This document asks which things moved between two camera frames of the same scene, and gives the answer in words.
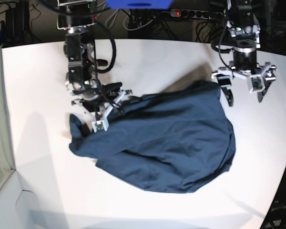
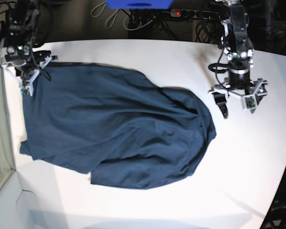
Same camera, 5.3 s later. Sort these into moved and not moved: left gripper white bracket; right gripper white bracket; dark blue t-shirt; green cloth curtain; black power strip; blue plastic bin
Moved: left gripper white bracket; dark blue t-shirt; right gripper white bracket
Not moved: blue plastic bin; green cloth curtain; black power strip
